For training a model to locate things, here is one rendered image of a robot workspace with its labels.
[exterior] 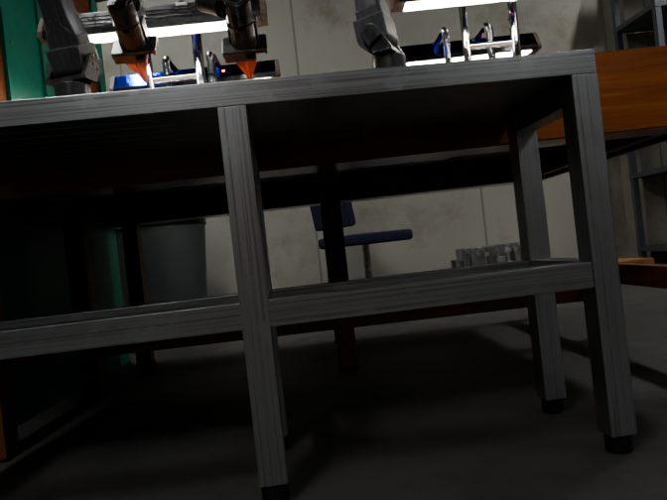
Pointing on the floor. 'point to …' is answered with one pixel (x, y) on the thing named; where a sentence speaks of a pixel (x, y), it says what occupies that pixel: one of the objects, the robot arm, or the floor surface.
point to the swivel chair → (359, 234)
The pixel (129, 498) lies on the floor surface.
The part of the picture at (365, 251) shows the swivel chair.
